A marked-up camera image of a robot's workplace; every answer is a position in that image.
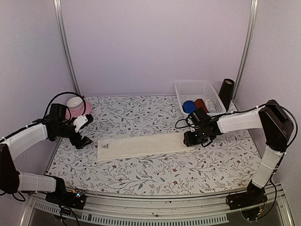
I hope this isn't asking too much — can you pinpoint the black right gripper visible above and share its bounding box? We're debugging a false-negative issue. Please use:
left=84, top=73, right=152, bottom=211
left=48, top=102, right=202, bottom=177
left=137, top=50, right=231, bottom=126
left=184, top=127, right=208, bottom=146

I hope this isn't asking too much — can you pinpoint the cream cloth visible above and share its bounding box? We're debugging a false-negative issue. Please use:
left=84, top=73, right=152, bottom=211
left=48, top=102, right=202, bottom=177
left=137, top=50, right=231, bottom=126
left=97, top=132, right=194, bottom=161

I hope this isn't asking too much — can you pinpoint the blue microfibre towel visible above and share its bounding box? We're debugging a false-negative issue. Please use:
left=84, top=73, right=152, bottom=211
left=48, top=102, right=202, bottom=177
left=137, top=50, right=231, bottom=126
left=182, top=100, right=196, bottom=114

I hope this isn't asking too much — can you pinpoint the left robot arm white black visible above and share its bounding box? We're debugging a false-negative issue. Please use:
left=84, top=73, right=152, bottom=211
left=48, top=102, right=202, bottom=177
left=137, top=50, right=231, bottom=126
left=0, top=104, right=94, bottom=204

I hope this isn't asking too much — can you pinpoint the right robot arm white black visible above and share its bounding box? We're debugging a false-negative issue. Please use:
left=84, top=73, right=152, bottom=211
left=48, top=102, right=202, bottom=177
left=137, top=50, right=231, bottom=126
left=183, top=99, right=298, bottom=205

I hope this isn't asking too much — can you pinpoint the clear plastic item in basket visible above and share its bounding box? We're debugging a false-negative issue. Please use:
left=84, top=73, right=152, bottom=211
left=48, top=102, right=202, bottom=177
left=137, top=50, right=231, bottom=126
left=205, top=99, right=217, bottom=113

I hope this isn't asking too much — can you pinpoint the red-brown rolled towel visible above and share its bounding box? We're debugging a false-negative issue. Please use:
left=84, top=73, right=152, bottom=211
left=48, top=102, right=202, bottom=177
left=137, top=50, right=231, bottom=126
left=194, top=98, right=209, bottom=113

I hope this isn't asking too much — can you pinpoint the pink saucer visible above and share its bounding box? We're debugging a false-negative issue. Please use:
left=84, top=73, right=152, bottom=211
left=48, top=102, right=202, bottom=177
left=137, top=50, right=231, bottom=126
left=65, top=102, right=92, bottom=120

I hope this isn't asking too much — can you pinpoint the white teacup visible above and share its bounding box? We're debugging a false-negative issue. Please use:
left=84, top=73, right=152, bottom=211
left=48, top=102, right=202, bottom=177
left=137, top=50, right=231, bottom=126
left=66, top=97, right=84, bottom=112

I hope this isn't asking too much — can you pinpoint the dark brown cylinder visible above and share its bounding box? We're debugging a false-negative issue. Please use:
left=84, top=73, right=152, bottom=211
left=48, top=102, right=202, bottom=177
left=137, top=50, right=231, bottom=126
left=218, top=79, right=235, bottom=111

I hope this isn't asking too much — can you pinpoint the white perforated plastic basket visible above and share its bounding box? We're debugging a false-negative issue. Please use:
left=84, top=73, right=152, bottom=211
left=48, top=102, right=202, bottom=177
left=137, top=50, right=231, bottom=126
left=174, top=81, right=226, bottom=118

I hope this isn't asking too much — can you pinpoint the floral patterned table mat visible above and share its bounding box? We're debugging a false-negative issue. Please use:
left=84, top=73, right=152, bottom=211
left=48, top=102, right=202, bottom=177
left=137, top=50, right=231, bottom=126
left=47, top=96, right=261, bottom=195

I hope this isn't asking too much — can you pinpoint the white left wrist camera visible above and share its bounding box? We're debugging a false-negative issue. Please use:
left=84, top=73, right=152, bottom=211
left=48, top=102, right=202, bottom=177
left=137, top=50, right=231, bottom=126
left=72, top=114, right=94, bottom=132

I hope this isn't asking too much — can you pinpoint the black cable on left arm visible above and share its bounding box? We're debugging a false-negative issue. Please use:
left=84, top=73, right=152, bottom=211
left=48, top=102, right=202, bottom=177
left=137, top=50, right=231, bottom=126
left=44, top=91, right=87, bottom=123

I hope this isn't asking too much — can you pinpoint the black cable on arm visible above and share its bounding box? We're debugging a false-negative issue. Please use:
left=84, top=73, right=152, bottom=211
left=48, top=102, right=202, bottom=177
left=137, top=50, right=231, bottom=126
left=175, top=103, right=299, bottom=212
left=44, top=91, right=87, bottom=123

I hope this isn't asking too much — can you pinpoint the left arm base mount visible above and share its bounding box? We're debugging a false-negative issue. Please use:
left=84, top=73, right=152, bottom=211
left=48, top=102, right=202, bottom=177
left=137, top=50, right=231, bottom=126
left=45, top=189, right=87, bottom=210

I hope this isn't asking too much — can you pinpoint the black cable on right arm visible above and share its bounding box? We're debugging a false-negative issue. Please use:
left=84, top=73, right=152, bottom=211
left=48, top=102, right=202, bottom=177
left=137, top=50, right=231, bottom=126
left=175, top=103, right=299, bottom=212

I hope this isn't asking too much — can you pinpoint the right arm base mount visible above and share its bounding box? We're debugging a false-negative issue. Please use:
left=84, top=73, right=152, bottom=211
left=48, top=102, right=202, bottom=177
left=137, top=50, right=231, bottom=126
left=226, top=192, right=268, bottom=210

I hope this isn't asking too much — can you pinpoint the aluminium front rail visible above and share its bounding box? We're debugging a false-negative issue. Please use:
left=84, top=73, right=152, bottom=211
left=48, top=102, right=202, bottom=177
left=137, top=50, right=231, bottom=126
left=20, top=184, right=297, bottom=226

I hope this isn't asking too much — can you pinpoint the right aluminium frame post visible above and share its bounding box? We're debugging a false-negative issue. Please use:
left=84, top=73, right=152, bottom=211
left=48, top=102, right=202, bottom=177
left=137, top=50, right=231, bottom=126
left=232, top=0, right=259, bottom=102

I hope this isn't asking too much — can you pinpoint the aluminium frame post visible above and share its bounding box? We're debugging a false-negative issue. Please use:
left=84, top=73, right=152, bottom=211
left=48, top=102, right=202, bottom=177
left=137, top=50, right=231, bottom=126
left=53, top=0, right=81, bottom=94
left=232, top=0, right=259, bottom=102

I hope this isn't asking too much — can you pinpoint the left aluminium frame post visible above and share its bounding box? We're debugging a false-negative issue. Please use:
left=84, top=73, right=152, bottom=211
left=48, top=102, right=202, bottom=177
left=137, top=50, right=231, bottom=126
left=53, top=0, right=81, bottom=94

